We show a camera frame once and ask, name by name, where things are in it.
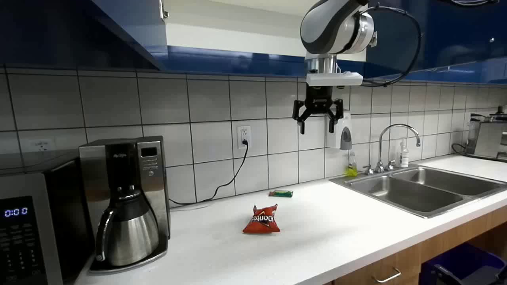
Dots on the wooden drawer front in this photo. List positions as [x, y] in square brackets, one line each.
[401, 264]

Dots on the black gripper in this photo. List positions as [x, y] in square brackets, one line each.
[319, 101]

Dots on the stainless steel coffee carafe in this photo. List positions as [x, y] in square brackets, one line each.
[129, 232]

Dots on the chrome sink faucet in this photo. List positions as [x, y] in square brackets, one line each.
[386, 137]

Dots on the black steel microwave oven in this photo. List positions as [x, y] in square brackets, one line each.
[32, 232]

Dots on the empty white wall outlet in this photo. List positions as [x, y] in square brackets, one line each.
[43, 146]

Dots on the stainless steel double sink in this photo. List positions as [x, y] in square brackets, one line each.
[422, 192]

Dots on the small green marker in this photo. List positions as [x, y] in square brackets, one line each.
[281, 194]

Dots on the small white bottle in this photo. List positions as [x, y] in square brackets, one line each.
[405, 156]

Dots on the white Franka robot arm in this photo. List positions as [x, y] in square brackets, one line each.
[333, 26]

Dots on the blue upper cabinet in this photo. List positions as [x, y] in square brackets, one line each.
[227, 32]

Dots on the black steel coffee maker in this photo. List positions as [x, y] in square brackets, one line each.
[151, 169]

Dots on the white wall soap dispenser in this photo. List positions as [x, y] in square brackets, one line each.
[346, 135]

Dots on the white wall outlet with plug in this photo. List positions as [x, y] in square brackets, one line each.
[245, 137]

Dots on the blue bin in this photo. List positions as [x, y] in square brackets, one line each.
[465, 267]

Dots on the yellow dish soap bottle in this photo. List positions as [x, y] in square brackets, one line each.
[351, 169]

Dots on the red Doritos chip bag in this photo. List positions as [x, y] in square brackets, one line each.
[262, 221]

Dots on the dark blue open cabinet door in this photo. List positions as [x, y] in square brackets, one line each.
[64, 32]

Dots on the glossy blue cabinet door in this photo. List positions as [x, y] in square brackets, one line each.
[460, 37]

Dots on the steel countertop appliance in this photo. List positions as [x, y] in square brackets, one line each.
[489, 139]

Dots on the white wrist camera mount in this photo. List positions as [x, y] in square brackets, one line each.
[333, 78]

